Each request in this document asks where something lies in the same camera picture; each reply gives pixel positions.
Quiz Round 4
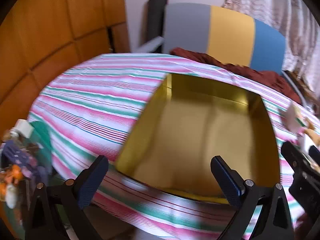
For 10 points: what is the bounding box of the black upright post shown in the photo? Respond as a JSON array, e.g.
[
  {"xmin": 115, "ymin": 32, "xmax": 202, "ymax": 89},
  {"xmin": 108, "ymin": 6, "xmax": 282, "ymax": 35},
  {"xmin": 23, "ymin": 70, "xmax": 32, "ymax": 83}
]
[{"xmin": 147, "ymin": 0, "xmax": 167, "ymax": 43}]

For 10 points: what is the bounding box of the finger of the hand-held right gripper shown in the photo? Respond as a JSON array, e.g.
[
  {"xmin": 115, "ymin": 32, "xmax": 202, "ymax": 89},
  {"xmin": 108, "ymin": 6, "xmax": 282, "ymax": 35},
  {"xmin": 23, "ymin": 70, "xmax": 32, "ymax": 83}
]
[
  {"xmin": 309, "ymin": 145, "xmax": 320, "ymax": 164},
  {"xmin": 281, "ymin": 141, "xmax": 320, "ymax": 212}
]

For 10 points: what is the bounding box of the grey yellow blue chair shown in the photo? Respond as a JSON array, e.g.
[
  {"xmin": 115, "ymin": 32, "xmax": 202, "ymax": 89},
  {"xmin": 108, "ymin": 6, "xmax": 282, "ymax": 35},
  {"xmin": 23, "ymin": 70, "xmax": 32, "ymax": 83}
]
[{"xmin": 136, "ymin": 2, "xmax": 308, "ymax": 105}]

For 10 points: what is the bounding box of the maroon cloth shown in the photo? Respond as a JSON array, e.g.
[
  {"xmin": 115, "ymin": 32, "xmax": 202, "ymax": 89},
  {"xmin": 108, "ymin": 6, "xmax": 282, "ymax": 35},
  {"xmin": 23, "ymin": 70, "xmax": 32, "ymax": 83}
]
[{"xmin": 171, "ymin": 47, "xmax": 300, "ymax": 100}]

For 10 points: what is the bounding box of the striped blanket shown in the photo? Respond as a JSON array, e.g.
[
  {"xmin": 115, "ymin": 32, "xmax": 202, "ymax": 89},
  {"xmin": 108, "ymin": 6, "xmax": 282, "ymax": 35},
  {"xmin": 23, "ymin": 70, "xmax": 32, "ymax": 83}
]
[{"xmin": 27, "ymin": 52, "xmax": 320, "ymax": 240}]

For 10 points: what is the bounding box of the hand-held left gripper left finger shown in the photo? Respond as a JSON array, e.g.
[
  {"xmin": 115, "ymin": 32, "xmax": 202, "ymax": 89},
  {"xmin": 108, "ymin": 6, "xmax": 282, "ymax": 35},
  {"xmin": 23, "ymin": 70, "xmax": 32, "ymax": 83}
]
[{"xmin": 26, "ymin": 155, "xmax": 109, "ymax": 240}]

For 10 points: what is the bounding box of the orange toy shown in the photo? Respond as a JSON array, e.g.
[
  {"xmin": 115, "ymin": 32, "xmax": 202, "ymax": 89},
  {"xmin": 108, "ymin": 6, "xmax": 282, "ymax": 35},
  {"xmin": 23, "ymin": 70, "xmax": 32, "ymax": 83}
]
[{"xmin": 0, "ymin": 164, "xmax": 22, "ymax": 198}]

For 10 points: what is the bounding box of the wooden wardrobe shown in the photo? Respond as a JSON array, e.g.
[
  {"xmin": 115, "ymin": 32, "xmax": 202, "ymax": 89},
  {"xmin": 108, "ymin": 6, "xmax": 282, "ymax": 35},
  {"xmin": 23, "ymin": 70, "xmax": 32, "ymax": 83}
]
[{"xmin": 0, "ymin": 0, "xmax": 129, "ymax": 130}]

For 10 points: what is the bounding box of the green white packet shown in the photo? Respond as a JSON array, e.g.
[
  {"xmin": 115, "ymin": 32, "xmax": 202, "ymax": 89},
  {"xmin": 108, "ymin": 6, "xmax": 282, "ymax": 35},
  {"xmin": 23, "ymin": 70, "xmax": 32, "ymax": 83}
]
[{"xmin": 281, "ymin": 102, "xmax": 309, "ymax": 133}]

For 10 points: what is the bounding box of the gold tin box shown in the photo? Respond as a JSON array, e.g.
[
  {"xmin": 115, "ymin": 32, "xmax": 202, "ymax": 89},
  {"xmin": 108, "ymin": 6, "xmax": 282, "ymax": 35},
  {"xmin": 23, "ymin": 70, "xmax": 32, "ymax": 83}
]
[{"xmin": 115, "ymin": 73, "xmax": 280, "ymax": 204}]

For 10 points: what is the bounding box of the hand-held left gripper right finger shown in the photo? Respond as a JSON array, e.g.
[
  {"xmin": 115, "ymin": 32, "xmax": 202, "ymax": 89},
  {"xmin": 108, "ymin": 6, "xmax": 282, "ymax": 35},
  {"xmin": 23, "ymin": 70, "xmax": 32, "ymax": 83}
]
[{"xmin": 210, "ymin": 156, "xmax": 295, "ymax": 240}]

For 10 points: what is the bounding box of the patterned beige curtain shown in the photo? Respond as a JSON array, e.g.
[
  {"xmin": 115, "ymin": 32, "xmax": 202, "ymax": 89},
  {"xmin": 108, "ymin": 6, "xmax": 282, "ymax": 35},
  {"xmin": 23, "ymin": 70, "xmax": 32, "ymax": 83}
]
[{"xmin": 224, "ymin": 0, "xmax": 320, "ymax": 90}]

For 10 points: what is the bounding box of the small white box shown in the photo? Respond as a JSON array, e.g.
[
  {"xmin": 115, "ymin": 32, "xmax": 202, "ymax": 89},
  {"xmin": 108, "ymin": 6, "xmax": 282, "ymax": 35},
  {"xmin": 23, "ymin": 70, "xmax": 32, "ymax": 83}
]
[{"xmin": 15, "ymin": 119, "xmax": 34, "ymax": 138}]

